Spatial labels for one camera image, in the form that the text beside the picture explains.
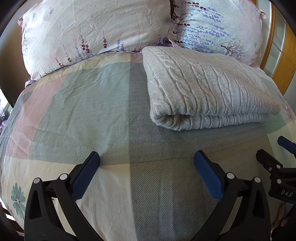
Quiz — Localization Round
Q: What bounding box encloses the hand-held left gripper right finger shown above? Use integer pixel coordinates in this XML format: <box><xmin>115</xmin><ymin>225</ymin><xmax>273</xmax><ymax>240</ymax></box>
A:
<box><xmin>194</xmin><ymin>150</ymin><xmax>271</xmax><ymax>241</ymax></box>

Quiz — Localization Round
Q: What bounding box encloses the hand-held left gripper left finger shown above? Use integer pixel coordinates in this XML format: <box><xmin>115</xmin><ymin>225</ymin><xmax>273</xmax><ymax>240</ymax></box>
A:
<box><xmin>24</xmin><ymin>151</ymin><xmax>109</xmax><ymax>241</ymax></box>

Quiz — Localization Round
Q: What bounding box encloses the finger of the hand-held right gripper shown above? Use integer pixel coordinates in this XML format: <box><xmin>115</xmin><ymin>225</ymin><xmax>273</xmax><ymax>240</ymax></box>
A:
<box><xmin>255</xmin><ymin>149</ymin><xmax>296</xmax><ymax>183</ymax></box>
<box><xmin>277</xmin><ymin>136</ymin><xmax>296</xmax><ymax>154</ymax></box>

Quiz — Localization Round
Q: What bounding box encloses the person's right hand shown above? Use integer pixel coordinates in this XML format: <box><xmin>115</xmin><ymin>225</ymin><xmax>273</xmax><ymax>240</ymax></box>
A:
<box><xmin>271</xmin><ymin>203</ymin><xmax>292</xmax><ymax>235</ymax></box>

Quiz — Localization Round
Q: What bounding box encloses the pastel checked bed sheet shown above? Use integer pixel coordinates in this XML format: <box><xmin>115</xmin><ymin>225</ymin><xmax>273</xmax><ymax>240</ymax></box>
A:
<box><xmin>0</xmin><ymin>50</ymin><xmax>296</xmax><ymax>241</ymax></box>

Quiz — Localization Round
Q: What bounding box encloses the wooden framed cabinet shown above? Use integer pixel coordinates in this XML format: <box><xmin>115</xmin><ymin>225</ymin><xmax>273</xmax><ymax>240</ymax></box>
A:
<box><xmin>260</xmin><ymin>3</ymin><xmax>296</xmax><ymax>93</ymax></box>

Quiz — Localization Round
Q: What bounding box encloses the floral pillow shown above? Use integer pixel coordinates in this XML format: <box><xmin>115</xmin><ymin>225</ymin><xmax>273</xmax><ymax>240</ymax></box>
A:
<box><xmin>20</xmin><ymin>0</ymin><xmax>173</xmax><ymax>80</ymax></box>
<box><xmin>168</xmin><ymin>0</ymin><xmax>269</xmax><ymax>67</ymax></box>

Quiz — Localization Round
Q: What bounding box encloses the grey cable-knit sweater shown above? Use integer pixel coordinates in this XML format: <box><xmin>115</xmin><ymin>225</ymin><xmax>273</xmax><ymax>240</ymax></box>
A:
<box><xmin>142</xmin><ymin>46</ymin><xmax>281</xmax><ymax>132</ymax></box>

